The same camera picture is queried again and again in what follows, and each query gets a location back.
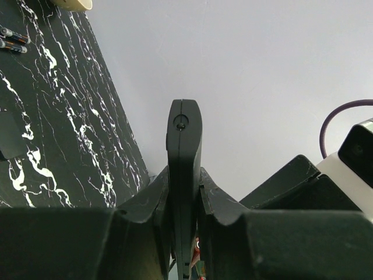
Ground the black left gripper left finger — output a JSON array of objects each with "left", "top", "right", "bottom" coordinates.
[{"left": 1, "top": 170, "right": 171, "bottom": 279}]

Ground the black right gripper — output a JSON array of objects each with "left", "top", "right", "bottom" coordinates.
[{"left": 240, "top": 155, "right": 360, "bottom": 211}]

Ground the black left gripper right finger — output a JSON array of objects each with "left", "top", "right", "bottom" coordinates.
[{"left": 198, "top": 170, "right": 372, "bottom": 279}]

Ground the black remote control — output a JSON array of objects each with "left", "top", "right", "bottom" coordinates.
[{"left": 166, "top": 99, "right": 203, "bottom": 279}]

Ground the black remote battery cover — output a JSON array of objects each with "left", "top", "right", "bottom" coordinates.
[{"left": 0, "top": 111, "right": 27, "bottom": 161}]

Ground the beige round bowl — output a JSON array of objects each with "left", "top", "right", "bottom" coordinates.
[{"left": 51, "top": 0, "right": 93, "bottom": 12}]

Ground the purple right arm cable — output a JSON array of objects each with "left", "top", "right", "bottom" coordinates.
[{"left": 319, "top": 99, "right": 373, "bottom": 160}]

